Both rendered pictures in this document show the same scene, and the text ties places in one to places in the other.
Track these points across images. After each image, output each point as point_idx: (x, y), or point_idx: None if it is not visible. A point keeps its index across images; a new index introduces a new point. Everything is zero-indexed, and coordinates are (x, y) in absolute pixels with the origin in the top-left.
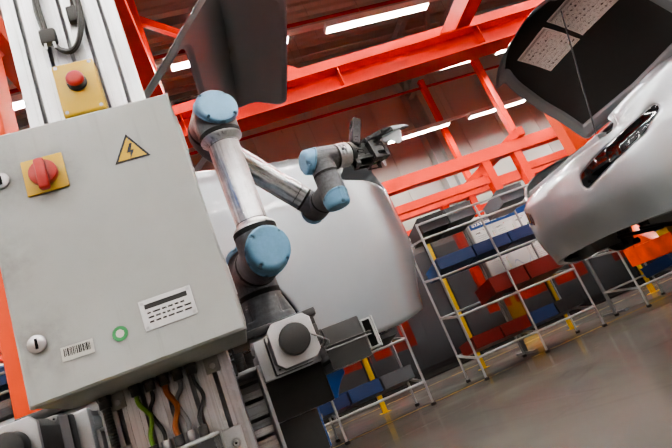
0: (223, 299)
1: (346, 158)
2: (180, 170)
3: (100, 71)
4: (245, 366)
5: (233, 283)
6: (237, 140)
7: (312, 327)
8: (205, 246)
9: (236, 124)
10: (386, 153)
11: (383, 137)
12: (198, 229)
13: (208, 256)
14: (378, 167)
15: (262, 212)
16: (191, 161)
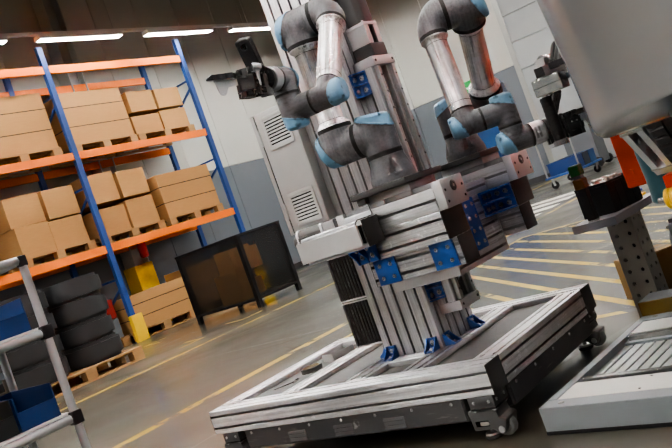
0: (289, 220)
1: None
2: (267, 158)
3: None
4: (552, 134)
5: (286, 214)
6: (296, 58)
7: (297, 241)
8: (280, 195)
9: (287, 47)
10: (241, 97)
11: (232, 79)
12: (277, 187)
13: (282, 200)
14: (262, 93)
15: (318, 122)
16: (269, 145)
